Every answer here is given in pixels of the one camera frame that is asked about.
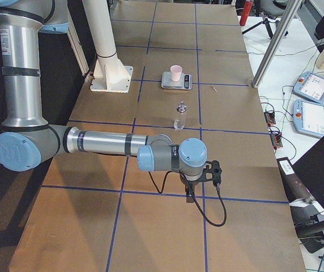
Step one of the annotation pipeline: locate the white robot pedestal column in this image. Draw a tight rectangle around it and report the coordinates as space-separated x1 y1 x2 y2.
82 0 133 93

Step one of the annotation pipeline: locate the teach pendant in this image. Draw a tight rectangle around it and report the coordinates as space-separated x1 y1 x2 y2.
292 71 324 104
293 99 324 138

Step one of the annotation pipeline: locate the black tripod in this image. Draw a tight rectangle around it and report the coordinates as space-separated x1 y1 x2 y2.
242 16 280 39

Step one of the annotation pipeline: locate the grey digital kitchen scale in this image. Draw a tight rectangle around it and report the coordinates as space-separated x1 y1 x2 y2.
161 71 194 91

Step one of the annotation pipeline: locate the upper teach pendant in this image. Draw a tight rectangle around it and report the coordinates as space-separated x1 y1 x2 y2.
292 71 324 104

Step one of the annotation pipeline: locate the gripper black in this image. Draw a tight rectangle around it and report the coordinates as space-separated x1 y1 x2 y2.
179 173 199 203

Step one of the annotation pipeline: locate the red fire extinguisher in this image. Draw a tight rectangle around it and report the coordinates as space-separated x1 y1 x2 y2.
239 0 253 26

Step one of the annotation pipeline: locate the upper orange connector box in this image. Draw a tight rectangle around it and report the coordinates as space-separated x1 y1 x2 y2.
264 111 276 126

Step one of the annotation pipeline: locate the aluminium frame post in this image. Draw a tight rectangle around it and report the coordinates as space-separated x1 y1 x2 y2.
251 0 302 88

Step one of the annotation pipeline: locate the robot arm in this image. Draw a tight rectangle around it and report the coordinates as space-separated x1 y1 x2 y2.
0 1 212 201

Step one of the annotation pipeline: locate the wrist camera cable black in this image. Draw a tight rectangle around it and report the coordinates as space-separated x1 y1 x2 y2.
147 169 227 227

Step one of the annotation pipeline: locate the pink plastic cup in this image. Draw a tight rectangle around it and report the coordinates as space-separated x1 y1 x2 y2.
170 65 182 82

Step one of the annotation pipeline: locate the orange connector box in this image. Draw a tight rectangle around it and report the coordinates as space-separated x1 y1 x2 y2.
270 131 283 150
264 111 276 126

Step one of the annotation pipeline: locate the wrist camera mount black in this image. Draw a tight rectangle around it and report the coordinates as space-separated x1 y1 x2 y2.
198 160 223 189

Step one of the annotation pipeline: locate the black box with white label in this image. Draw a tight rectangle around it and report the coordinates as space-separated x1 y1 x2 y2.
277 157 315 204

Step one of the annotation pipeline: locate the lower orange connector box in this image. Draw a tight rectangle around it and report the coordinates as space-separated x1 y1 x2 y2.
270 131 283 150

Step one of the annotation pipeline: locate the lower teach pendant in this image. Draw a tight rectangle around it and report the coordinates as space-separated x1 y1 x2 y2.
293 99 324 138

